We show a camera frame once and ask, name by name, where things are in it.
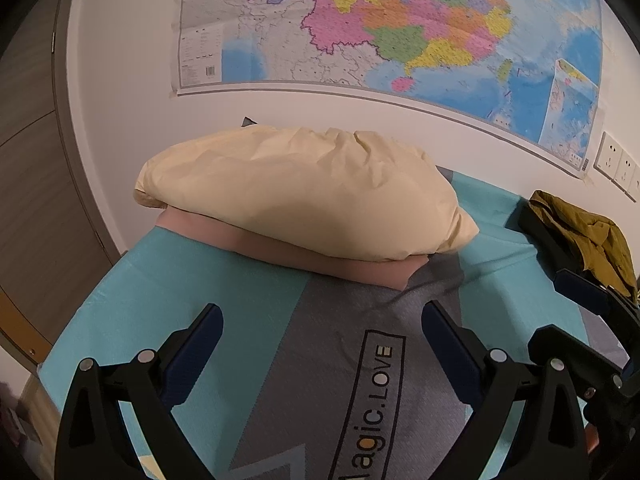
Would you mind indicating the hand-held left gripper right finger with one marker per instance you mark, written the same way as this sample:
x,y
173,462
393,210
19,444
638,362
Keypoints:
x,y
450,352

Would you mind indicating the grey brown wooden door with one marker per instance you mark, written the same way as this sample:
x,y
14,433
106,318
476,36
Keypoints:
x,y
40,185

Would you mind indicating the white wall socket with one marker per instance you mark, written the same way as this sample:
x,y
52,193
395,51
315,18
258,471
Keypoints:
x,y
627,170
609,155

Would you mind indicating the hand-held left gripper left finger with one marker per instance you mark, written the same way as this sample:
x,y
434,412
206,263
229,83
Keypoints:
x,y
192,355

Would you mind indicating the teal grey printed bed sheet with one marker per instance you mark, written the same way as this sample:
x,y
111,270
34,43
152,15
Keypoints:
x,y
310,385

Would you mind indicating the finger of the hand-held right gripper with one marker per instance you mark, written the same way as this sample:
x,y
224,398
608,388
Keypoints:
x,y
580,290
542,237

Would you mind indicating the pink garment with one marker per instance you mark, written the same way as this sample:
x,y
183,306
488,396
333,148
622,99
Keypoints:
x,y
360,272

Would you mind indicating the colourful wall map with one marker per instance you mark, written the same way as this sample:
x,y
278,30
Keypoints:
x,y
375,35

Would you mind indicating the cream jacket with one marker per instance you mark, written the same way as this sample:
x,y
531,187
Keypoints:
x,y
310,195

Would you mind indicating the olive brown jacket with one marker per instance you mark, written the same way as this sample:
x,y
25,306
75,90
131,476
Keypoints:
x,y
595,240

